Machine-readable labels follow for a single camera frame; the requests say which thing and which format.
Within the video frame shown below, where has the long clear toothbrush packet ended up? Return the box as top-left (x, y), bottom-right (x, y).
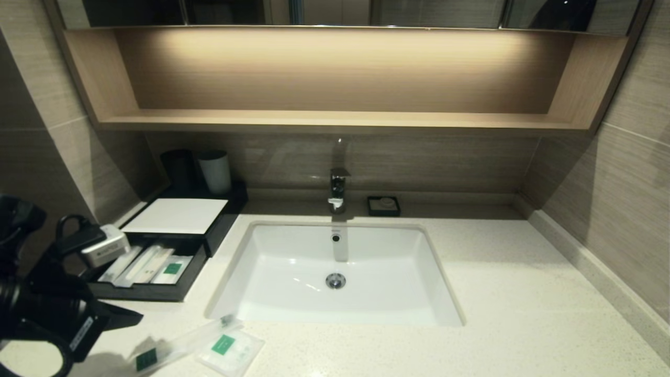
top-left (128, 314), bottom-right (244, 375)

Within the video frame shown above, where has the chrome faucet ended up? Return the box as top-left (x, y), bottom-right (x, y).
top-left (328, 167), bottom-right (352, 214)

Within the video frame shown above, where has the light wooden wall shelf niche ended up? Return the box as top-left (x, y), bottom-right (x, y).
top-left (44, 25), bottom-right (655, 137)

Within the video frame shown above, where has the white card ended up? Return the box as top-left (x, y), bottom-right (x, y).
top-left (121, 197), bottom-right (230, 235)

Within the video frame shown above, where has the square clear packet green label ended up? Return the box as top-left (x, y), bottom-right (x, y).
top-left (195, 329), bottom-right (266, 377)

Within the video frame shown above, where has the white cup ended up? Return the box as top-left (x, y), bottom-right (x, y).
top-left (197, 150), bottom-right (232, 195)

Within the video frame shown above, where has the mirrored wall cabinet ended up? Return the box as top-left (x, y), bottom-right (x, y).
top-left (55, 0), bottom-right (642, 35)

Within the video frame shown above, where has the black soap dish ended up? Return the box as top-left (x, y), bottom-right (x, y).
top-left (367, 195), bottom-right (401, 217)

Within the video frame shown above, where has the flat white sachet green label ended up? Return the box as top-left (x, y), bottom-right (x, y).
top-left (152, 254), bottom-right (194, 285)

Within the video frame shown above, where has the white ceramic sink basin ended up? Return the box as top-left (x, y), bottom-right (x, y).
top-left (206, 220), bottom-right (465, 327)

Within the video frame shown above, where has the black cup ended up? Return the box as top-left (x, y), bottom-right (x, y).
top-left (160, 149), bottom-right (199, 191)

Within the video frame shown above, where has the long beige sachet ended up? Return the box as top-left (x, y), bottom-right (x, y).
top-left (114, 245), bottom-right (175, 288)

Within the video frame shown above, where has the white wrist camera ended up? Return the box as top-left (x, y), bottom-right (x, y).
top-left (81, 224), bottom-right (132, 269)

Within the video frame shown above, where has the black drawer of amenity box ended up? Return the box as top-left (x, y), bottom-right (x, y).
top-left (85, 234), bottom-right (209, 303)

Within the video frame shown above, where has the black amenity box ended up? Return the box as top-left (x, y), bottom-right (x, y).
top-left (120, 180), bottom-right (250, 258)

